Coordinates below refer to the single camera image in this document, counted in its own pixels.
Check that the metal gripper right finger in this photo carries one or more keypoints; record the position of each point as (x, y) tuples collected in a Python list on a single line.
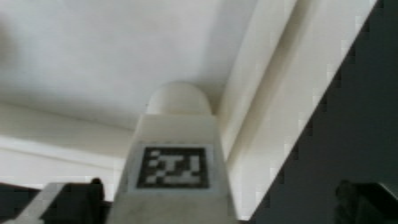
[(367, 204)]

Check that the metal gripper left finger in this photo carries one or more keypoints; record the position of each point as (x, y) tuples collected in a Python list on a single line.
[(79, 206)]

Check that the white leg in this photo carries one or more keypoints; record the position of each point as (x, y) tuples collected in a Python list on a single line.
[(175, 189)]

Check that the white square tabletop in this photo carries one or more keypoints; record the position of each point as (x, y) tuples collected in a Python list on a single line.
[(93, 51)]

